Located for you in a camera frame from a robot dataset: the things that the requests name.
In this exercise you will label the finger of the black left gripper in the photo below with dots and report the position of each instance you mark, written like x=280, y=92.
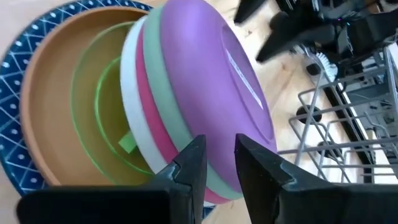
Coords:
x=248, y=9
x=298, y=32

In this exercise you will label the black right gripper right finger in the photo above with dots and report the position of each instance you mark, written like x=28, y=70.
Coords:
x=273, y=193

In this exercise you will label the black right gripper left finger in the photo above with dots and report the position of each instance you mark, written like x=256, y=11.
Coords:
x=180, y=193

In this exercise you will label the purple plate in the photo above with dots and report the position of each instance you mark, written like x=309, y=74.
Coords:
x=202, y=77

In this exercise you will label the pink plate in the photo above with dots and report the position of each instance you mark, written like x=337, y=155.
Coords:
x=146, y=102

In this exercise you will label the white plate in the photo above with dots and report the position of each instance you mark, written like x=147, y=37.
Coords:
x=129, y=93

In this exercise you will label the sage green plate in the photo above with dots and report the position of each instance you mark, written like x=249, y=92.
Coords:
x=158, y=77

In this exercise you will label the translucent green plate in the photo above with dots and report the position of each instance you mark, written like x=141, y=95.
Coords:
x=93, y=102

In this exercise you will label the orange plate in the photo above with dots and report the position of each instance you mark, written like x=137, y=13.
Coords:
x=49, y=102

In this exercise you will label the white plastic fitting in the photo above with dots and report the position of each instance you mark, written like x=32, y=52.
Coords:
x=326, y=67

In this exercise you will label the blue patterned plate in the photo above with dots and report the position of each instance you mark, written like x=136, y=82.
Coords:
x=12, y=102

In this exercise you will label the black metal table frame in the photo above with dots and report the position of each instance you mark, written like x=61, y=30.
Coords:
x=348, y=124

